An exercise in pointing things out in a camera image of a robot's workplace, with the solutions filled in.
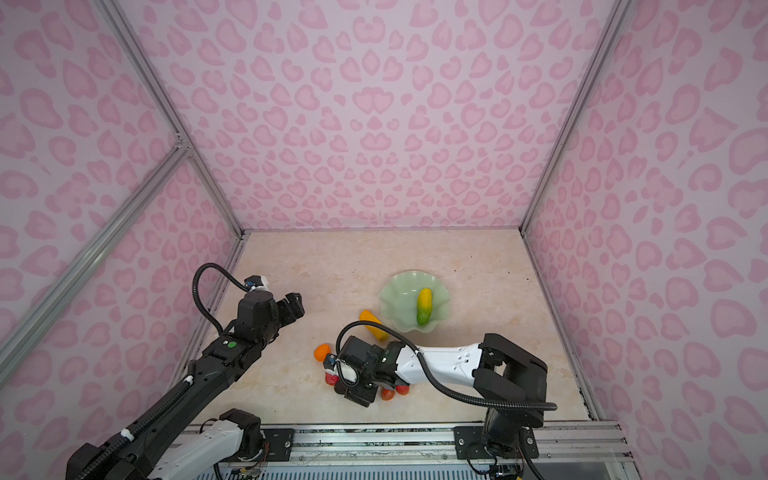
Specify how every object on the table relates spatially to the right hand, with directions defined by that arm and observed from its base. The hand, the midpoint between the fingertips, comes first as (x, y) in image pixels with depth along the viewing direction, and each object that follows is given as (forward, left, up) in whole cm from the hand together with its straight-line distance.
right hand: (356, 384), depth 79 cm
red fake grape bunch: (-2, -9, -1) cm, 9 cm away
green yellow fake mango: (+25, -19, -1) cm, 31 cm away
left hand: (+19, +19, +13) cm, 30 cm away
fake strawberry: (+1, +7, -1) cm, 7 cm away
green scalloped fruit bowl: (+29, -11, -4) cm, 31 cm away
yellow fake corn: (+21, -1, -1) cm, 21 cm away
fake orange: (+9, +11, -1) cm, 14 cm away
